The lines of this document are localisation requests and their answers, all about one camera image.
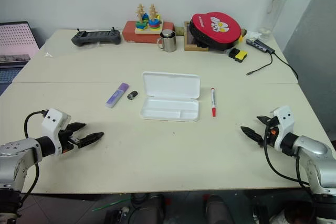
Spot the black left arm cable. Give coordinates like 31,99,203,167
18,110,49,204

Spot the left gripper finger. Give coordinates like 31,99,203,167
78,131,105,149
68,122,87,133

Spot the white open pencil case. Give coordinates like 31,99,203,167
139,71,202,123

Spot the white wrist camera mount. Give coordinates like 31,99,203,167
41,108,72,155
271,105,295,152

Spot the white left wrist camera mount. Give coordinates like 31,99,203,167
41,108,72,155

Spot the clear bottle with green lid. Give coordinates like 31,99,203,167
258,0,293,42

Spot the red black round case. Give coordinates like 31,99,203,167
189,12,244,51

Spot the steel mug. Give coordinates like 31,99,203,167
156,29,177,53

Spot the crumpled white tissue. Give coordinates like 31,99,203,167
246,31,264,42

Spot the open laptop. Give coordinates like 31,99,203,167
0,20,40,97

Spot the grey USB hub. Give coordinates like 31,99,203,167
245,38,276,54

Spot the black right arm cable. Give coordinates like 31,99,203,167
263,125,317,224

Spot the red and white marker pen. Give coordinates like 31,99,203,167
210,87,218,118

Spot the wooden tray box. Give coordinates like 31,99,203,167
183,20,211,52

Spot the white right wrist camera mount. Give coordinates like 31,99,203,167
271,105,295,152

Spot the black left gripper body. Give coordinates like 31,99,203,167
58,125,81,155

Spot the green stick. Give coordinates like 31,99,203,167
92,198,130,212

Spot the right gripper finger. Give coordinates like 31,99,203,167
240,126,264,145
256,115,274,125

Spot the dark grey handheld controller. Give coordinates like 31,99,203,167
71,26,122,48

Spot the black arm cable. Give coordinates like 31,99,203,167
18,110,49,204
263,125,317,224

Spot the yellow and black small device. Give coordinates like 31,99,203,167
227,48,248,63

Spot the black USB hub cable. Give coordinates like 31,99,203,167
246,51,300,81

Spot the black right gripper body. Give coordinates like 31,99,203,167
259,116,279,148

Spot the red cardboard box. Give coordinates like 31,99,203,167
122,20,176,44

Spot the purple highlighter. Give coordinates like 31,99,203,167
104,82,130,109

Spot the wooden colourful stacking toy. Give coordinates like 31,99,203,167
134,3,164,36

